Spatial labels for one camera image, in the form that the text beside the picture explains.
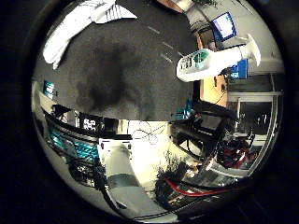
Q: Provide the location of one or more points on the brown wooden bowl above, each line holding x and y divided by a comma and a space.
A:
169, 4

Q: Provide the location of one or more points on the teal plastic crate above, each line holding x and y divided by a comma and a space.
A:
78, 147

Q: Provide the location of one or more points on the wooden desk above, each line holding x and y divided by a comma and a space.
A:
213, 90

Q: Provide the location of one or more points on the monitor with white window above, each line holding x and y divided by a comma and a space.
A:
224, 26

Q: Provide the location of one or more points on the monitor with blue screen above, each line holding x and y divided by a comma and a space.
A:
239, 70

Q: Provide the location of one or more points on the white spray bottle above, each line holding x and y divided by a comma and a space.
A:
205, 63

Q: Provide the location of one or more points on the dark leafy potted plant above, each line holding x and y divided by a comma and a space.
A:
173, 168

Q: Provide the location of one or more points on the black box white markings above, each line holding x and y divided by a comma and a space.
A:
90, 123

